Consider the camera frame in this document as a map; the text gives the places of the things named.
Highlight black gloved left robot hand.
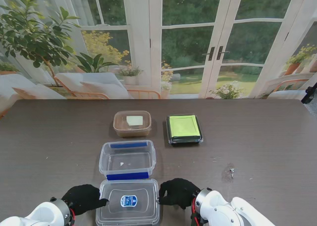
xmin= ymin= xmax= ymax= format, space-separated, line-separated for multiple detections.
xmin=61 ymin=184 xmax=110 ymax=216

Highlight brown translucent container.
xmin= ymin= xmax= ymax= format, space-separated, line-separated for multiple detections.
xmin=113 ymin=110 xmax=152 ymax=138

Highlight black plastic container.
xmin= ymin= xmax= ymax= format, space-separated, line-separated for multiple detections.
xmin=165 ymin=114 xmax=204 ymax=145

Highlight clear lid with green sheet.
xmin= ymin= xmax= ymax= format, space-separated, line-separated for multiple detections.
xmin=165 ymin=114 xmax=204 ymax=145

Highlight small clear lid white label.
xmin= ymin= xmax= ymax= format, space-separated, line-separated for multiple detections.
xmin=113 ymin=110 xmax=152 ymax=132

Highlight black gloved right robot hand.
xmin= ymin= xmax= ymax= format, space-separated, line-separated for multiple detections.
xmin=158 ymin=178 xmax=201 ymax=210

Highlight red cable on right arm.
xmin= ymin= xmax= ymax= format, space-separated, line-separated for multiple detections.
xmin=192 ymin=198 xmax=200 ymax=226

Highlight large clear lid blue sticker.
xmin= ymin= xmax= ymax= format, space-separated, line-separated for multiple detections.
xmin=95 ymin=178 xmax=161 ymax=226

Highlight black tripod stand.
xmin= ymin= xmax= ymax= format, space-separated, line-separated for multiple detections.
xmin=301 ymin=86 xmax=317 ymax=104

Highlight clear container with blue clips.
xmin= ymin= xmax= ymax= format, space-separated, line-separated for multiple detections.
xmin=99 ymin=139 xmax=157 ymax=181

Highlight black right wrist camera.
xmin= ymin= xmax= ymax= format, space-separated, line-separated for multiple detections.
xmin=192 ymin=215 xmax=206 ymax=226

